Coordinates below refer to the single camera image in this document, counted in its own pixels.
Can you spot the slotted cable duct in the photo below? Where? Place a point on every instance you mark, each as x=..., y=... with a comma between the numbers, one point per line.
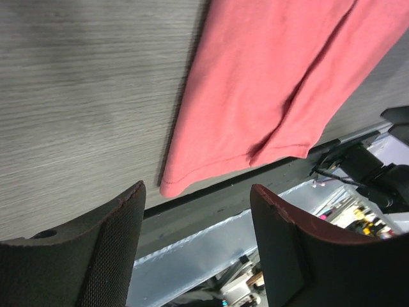
x=163, y=275

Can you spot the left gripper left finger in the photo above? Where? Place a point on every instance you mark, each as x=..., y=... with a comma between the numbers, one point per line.
x=87, y=261

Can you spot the salmon pink t-shirt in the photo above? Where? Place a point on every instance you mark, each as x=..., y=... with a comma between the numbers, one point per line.
x=268, y=76

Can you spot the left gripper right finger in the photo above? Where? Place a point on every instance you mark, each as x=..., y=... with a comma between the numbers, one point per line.
x=307, y=261

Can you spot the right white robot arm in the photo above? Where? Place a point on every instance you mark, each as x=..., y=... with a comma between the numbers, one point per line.
x=353, y=164

